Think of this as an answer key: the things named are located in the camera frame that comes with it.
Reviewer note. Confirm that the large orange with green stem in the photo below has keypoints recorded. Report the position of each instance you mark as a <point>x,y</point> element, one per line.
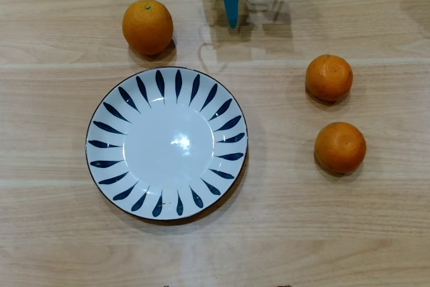
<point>148,26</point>

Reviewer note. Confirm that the small orange with wrinkled top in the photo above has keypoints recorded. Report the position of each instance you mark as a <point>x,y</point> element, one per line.
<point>329,77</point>

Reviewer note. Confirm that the white plate blue leaf pattern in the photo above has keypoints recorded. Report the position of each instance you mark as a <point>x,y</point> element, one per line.
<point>168,146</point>

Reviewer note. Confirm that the small smooth round orange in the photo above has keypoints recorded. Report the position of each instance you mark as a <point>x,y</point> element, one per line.
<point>340,147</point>

